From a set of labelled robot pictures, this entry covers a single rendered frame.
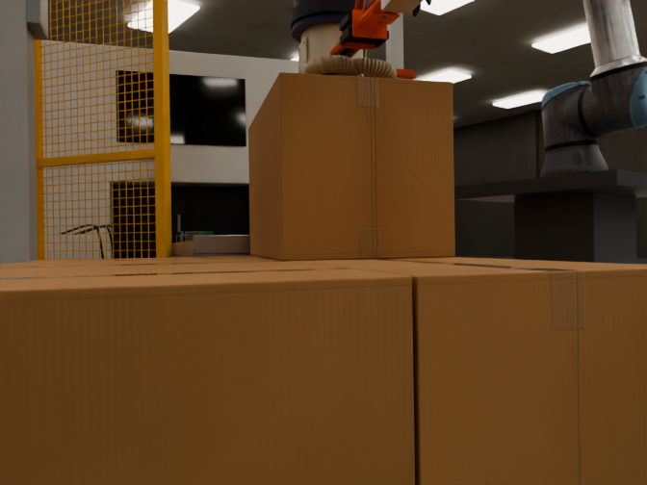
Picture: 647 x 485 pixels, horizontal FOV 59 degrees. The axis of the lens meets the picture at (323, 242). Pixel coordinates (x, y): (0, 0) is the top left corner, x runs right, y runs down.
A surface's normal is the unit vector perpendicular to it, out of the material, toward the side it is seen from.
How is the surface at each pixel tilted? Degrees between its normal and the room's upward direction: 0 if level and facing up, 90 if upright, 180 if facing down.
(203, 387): 90
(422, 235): 90
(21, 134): 90
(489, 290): 90
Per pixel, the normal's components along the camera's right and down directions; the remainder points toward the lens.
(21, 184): 0.29, 0.00
